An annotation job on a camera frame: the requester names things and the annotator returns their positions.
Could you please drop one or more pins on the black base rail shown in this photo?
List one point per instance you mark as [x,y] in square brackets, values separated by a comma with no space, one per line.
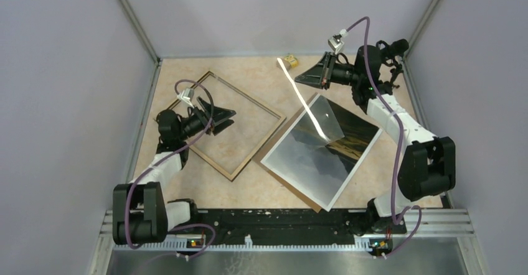
[276,227]

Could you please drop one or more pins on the wooden picture frame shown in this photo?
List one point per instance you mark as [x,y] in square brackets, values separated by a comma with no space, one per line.
[231,150]

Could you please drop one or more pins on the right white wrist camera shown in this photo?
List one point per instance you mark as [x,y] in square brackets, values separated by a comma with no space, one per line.
[336,42]

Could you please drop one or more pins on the small cardboard yellow box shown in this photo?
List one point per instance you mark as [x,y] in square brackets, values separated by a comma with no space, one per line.
[289,61]

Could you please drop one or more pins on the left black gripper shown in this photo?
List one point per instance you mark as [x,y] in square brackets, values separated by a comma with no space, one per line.
[203,116]

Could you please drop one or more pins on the black microphone on tripod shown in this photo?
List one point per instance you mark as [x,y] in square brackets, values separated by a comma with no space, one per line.
[389,54]

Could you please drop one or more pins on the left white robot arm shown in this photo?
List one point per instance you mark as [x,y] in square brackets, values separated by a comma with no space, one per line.
[140,214]

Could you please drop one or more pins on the brown backing board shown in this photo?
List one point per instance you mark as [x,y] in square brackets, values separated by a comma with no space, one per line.
[266,148]

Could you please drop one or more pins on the clear plastic sheet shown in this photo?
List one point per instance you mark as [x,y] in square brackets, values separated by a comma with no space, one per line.
[316,127]

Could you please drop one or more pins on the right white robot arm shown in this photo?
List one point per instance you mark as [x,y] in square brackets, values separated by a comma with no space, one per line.
[424,164]

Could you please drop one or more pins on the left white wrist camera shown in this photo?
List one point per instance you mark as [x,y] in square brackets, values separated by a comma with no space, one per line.
[186,96]

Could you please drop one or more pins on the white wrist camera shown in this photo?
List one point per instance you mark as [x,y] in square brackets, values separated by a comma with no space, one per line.
[336,42]
[186,96]

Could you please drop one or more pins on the landscape photo print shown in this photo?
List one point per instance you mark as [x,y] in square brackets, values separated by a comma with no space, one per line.
[322,173]

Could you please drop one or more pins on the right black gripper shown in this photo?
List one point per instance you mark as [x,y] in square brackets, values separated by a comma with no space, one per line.
[320,74]

